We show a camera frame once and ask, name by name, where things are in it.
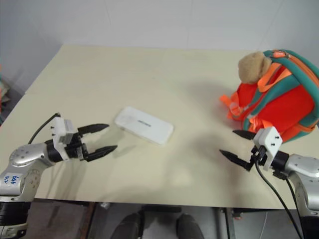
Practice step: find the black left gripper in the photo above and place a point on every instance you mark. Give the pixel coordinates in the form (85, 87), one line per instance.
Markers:
(76, 149)

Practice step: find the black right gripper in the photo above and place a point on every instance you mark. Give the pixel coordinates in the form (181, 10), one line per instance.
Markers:
(259, 155)

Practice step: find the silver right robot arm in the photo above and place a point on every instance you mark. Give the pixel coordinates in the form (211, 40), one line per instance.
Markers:
(302, 166)

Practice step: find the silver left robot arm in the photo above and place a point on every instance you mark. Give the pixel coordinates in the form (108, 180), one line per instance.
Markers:
(23, 155)

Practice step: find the orange and green backpack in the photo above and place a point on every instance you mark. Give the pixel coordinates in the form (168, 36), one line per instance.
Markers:
(281, 99)

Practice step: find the white rectangular power bank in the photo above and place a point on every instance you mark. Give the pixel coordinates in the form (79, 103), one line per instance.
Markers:
(144, 125)

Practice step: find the grey metal table leg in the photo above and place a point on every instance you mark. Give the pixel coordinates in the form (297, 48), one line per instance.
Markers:
(225, 222)

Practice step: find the tan plush toy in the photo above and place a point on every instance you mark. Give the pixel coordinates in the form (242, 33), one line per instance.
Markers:
(251, 67)

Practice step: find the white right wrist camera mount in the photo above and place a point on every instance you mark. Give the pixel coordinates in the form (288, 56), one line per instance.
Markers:
(268, 138)

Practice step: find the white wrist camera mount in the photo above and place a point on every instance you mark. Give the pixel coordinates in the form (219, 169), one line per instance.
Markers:
(268, 138)
(59, 129)

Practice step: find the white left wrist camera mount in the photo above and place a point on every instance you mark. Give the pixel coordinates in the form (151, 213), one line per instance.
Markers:
(59, 129)

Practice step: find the small white bracket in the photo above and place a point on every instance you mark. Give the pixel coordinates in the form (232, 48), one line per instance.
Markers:
(104, 205)

